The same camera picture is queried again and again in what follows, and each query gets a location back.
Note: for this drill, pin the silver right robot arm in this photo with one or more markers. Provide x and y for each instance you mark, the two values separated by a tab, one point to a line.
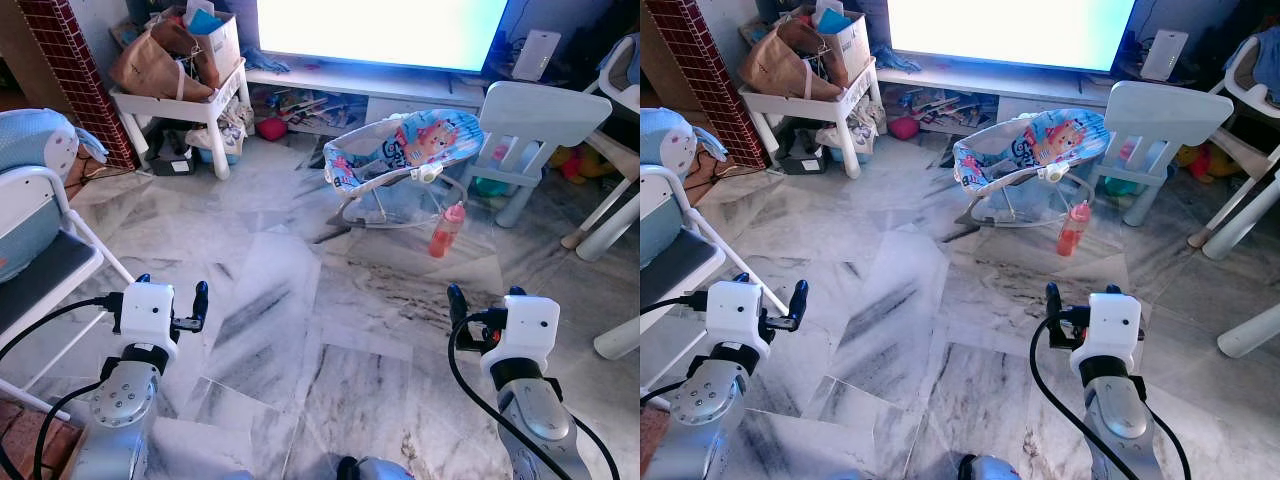
540	420
1120	420

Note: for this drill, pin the red drinking bottle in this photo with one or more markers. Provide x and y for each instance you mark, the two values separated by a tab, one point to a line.
446	232
1073	230

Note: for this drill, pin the high chair with blue cushion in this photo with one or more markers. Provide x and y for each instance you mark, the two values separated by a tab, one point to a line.
30	210
665	210

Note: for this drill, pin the small black box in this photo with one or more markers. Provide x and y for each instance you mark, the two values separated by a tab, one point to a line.
172	158
802	158

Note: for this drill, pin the white baby high chair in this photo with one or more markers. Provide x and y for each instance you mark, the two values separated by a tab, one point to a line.
1250	210
615	210

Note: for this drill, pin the colourful baby bouncer seat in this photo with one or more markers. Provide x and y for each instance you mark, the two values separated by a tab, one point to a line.
1040	145
410	145

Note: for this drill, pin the white plastic child chair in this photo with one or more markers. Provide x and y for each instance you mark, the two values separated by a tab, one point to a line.
1165	113
540	115

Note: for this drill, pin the white plastic side table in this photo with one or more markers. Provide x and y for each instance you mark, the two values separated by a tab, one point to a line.
815	103
185	105

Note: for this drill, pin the brown paper bag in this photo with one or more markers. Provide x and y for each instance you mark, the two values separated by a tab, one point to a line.
155	65
785	65

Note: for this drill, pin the white television console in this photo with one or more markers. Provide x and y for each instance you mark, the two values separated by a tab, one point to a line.
400	92
1030	90

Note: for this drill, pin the white router box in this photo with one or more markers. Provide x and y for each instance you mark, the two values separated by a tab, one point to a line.
1164	55
537	55

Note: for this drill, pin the white cardboard box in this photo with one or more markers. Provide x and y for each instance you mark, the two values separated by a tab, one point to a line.
222	45
850	45

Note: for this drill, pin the large bright television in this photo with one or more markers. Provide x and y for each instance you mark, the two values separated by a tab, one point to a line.
380	30
1010	30

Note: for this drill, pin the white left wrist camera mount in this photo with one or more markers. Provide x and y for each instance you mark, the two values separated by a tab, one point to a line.
736	312
146	312

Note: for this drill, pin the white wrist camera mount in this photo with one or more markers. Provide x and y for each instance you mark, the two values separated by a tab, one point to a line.
525	332
146	312
736	312
1115	330

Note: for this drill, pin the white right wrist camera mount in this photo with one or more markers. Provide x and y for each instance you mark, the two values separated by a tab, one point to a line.
525	332
1115	330

